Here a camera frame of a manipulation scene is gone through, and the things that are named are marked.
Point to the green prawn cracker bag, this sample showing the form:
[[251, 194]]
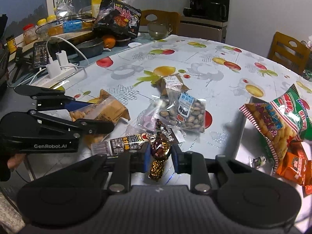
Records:
[[281, 121]]

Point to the dark metal pan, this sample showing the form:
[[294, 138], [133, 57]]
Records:
[[91, 48]]

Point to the yellow lid jar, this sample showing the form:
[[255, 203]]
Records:
[[49, 19]]

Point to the person's left hand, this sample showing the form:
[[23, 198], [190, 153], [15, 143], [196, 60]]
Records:
[[15, 161]]

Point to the glass cup green tint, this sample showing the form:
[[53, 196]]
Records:
[[159, 30]]

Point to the clear bag watermelon seeds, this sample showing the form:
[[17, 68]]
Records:
[[184, 111]]

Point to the red lid jar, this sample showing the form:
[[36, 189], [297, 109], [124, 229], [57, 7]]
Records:
[[29, 34]]

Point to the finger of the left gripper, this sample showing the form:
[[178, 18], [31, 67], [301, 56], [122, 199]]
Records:
[[84, 126], [50, 99]]

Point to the brown small snack pack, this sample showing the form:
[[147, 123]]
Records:
[[169, 83]]

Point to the white charger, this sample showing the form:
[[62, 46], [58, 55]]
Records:
[[62, 58], [53, 69]]

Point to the white power strip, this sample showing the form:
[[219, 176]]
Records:
[[46, 82]]

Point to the blue package on windowsill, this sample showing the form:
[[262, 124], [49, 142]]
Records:
[[72, 26]]

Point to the black instant noodle bag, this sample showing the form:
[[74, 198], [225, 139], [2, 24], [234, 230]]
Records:
[[119, 17]]

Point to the orange snack packets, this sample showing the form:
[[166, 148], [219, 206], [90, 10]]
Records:
[[296, 167]]

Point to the gold brown candy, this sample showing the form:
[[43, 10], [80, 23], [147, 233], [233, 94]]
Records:
[[160, 152]]

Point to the orange fruit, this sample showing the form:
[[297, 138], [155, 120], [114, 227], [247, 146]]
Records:
[[109, 41]]

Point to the black water dispenser machine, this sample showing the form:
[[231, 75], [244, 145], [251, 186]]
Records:
[[206, 19]]

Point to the fruit pattern tablecloth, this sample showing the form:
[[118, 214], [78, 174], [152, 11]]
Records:
[[225, 76]]

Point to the small clear pink candy bag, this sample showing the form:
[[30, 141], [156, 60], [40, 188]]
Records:
[[147, 119]]

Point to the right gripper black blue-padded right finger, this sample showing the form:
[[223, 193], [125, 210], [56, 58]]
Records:
[[194, 164]]

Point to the wooden chair right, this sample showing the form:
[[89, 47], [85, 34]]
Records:
[[289, 52]]

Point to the brown paper cracker bag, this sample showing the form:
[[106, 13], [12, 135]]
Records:
[[106, 108]]

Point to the smartphone on stand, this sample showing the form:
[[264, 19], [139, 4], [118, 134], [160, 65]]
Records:
[[40, 54]]

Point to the white charger rear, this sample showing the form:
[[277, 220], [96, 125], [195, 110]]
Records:
[[62, 58]]

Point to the white charger front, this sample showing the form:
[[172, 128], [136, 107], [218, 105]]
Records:
[[53, 69]]

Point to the wooden chair behind table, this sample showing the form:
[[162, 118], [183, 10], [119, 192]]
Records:
[[172, 18]]

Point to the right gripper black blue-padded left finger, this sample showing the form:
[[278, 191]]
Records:
[[123, 166]]

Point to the chocolate tube cartoon face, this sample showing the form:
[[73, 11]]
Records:
[[116, 146]]

